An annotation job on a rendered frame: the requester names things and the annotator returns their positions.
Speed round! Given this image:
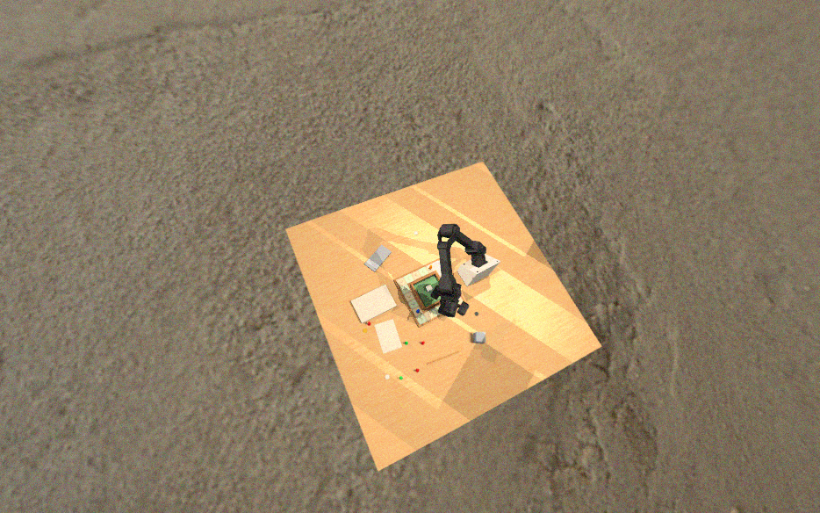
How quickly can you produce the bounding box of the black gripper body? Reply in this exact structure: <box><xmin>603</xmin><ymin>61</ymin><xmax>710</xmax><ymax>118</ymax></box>
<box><xmin>430</xmin><ymin>285</ymin><xmax>470</xmax><ymax>316</ymax></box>

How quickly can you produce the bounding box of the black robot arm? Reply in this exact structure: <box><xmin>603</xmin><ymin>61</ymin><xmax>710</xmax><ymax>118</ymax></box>
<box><xmin>437</xmin><ymin>223</ymin><xmax>488</xmax><ymax>318</ymax></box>

